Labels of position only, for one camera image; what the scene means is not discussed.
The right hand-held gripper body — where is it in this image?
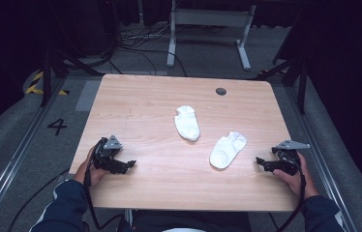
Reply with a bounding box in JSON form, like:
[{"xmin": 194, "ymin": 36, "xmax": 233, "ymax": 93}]
[{"xmin": 271, "ymin": 139, "xmax": 312, "ymax": 177}]

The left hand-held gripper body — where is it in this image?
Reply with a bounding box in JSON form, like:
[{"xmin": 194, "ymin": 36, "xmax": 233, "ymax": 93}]
[{"xmin": 91, "ymin": 134, "xmax": 124, "ymax": 172}]

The white ankle sock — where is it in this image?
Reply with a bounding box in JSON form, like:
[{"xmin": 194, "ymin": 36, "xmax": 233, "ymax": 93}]
[
  {"xmin": 209, "ymin": 130, "xmax": 248, "ymax": 170},
  {"xmin": 173, "ymin": 104, "xmax": 201, "ymax": 142}
]

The person's left hand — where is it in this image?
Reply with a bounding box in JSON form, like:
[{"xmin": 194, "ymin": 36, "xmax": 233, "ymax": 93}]
[{"xmin": 73, "ymin": 146, "xmax": 109, "ymax": 189}]

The person's right hand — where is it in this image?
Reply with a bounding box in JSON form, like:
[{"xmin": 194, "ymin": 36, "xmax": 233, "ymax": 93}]
[{"xmin": 272, "ymin": 152, "xmax": 319, "ymax": 199}]

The grey floor patch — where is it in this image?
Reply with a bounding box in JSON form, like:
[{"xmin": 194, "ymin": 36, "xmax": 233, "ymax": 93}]
[{"xmin": 75, "ymin": 79, "xmax": 103, "ymax": 113}]

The black metal stand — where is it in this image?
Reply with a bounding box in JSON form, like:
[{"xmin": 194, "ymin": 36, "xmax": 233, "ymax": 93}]
[
  {"xmin": 39, "ymin": 47, "xmax": 106, "ymax": 108},
  {"xmin": 256, "ymin": 57, "xmax": 310, "ymax": 116}
]

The person's dark clothed lap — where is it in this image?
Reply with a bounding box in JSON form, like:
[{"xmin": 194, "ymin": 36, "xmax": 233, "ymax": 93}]
[{"xmin": 130, "ymin": 210, "xmax": 252, "ymax": 232}]

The yellow black hazard tape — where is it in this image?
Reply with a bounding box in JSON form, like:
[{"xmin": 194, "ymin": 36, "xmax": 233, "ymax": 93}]
[{"xmin": 24, "ymin": 71, "xmax": 71, "ymax": 97}]

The metal floor rail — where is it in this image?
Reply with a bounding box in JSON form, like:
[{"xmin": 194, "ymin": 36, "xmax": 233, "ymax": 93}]
[
  {"xmin": 285, "ymin": 82, "xmax": 359, "ymax": 232},
  {"xmin": 0, "ymin": 76, "xmax": 68, "ymax": 228}
]

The right hand-held gripper cable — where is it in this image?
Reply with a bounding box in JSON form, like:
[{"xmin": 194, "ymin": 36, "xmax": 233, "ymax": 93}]
[{"xmin": 275, "ymin": 158, "xmax": 309, "ymax": 232}]

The hand-held gripper cable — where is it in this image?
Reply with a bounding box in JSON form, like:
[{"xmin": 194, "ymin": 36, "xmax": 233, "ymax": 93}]
[
  {"xmin": 83, "ymin": 151, "xmax": 127, "ymax": 231},
  {"xmin": 275, "ymin": 158, "xmax": 309, "ymax": 232}
]

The left hand-held gripper cable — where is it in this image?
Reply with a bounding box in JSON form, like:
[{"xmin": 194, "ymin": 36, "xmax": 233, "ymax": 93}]
[{"xmin": 83, "ymin": 151, "xmax": 127, "ymax": 231}]

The black floor cable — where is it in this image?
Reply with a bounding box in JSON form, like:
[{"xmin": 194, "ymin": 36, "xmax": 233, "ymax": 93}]
[{"xmin": 7, "ymin": 167, "xmax": 71, "ymax": 232}]

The bundle of floor cables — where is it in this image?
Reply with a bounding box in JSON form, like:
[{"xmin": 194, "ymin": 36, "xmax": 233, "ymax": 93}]
[{"xmin": 106, "ymin": 21, "xmax": 190, "ymax": 78}]

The white metal desk frame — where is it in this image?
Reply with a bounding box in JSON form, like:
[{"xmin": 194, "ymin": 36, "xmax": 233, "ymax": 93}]
[{"xmin": 166, "ymin": 0, "xmax": 258, "ymax": 72}]

